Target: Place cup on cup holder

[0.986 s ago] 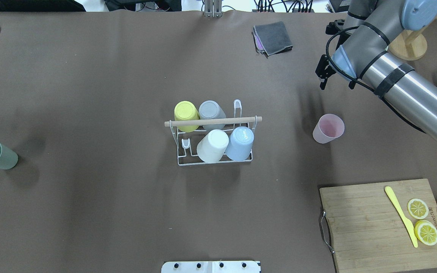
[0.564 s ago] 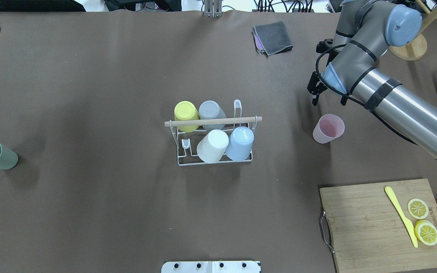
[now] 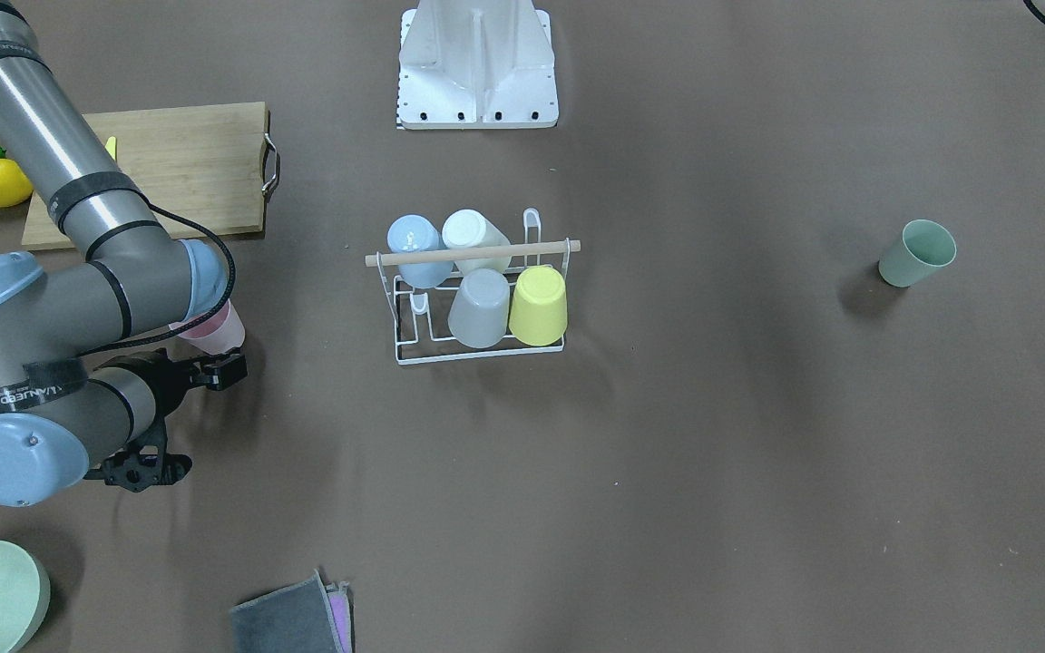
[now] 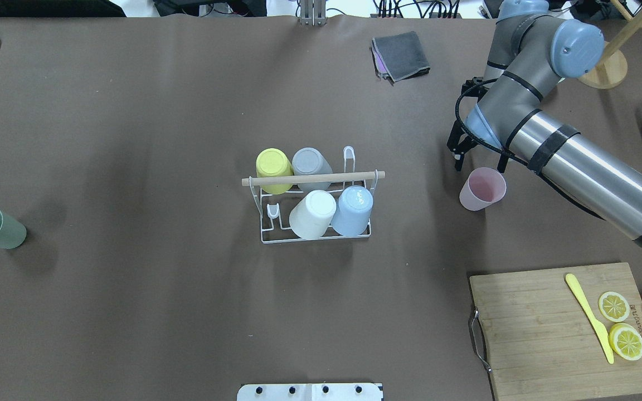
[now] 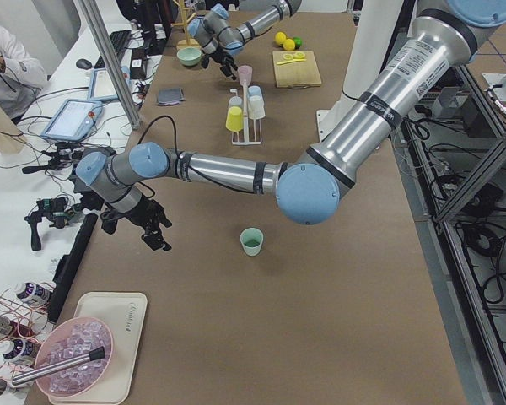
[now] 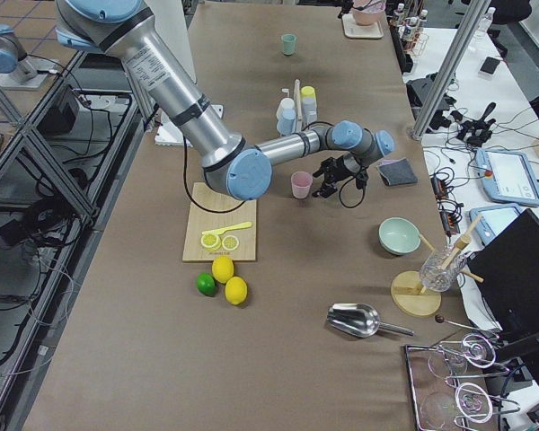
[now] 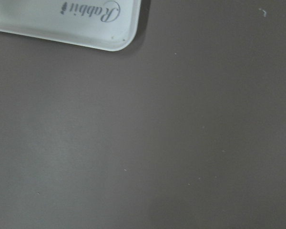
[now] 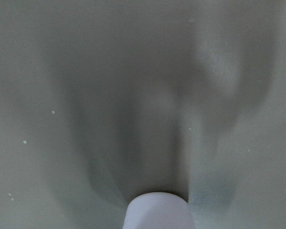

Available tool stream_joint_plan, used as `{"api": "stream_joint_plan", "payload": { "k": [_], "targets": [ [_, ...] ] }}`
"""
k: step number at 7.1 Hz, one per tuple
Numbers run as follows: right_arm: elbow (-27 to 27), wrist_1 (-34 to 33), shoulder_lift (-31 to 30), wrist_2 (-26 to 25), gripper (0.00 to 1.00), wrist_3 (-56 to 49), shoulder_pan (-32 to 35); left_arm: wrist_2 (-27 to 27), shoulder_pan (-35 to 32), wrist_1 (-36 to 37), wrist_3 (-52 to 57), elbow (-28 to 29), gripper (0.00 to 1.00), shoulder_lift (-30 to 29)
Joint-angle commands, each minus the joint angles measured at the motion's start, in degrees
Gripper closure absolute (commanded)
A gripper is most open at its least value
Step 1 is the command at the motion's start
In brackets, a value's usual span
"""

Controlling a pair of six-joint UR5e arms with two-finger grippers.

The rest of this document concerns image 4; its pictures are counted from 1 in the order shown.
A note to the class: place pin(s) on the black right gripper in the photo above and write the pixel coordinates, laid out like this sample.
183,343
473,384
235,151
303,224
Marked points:
457,141

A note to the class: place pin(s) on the pink plastic cup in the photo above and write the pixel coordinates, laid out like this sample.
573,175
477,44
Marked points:
484,186

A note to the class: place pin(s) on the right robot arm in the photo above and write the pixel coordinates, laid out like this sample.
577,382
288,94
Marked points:
530,53

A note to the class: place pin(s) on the blue plastic cup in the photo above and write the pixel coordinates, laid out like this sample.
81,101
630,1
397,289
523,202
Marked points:
354,208

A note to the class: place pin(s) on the grey plastic cup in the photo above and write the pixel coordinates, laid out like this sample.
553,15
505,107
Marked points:
308,161

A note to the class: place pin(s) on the white plastic cup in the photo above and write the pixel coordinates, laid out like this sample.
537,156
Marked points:
310,219

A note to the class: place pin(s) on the yellow plastic cup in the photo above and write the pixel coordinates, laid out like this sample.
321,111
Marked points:
273,162

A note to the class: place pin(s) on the grey folded cloth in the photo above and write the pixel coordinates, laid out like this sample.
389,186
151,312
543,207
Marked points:
399,57

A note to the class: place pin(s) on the yellow plastic knife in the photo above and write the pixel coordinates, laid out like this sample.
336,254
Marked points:
598,326

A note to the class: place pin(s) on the wooden mug tree stand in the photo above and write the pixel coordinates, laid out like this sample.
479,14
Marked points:
612,67

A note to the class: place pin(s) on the bamboo cutting board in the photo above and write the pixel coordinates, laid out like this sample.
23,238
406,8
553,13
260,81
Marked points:
538,341

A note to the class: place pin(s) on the lemon slice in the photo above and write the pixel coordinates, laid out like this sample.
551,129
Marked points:
613,306
626,341

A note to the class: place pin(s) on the white wire cup holder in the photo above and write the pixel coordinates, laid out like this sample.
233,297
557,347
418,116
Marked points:
300,198

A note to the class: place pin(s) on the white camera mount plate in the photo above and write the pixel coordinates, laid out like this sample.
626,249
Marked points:
311,391

